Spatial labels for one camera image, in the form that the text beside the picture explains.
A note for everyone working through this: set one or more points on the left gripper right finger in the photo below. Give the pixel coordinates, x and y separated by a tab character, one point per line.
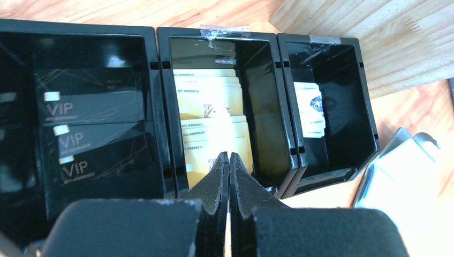
262	225

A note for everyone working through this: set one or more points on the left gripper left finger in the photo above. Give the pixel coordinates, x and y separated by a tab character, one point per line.
193	225

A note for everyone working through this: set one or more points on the tan cards in tray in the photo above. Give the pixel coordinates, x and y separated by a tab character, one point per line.
212	119

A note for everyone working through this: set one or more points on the black VIP cards in tray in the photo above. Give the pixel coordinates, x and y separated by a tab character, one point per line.
95	141

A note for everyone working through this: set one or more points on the grey card in tray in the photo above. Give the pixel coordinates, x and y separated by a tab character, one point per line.
309	101

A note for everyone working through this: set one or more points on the black organizer tray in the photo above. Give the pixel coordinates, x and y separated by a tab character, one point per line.
266	64

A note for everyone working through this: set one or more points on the wooden shelf unit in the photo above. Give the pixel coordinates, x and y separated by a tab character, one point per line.
403	43

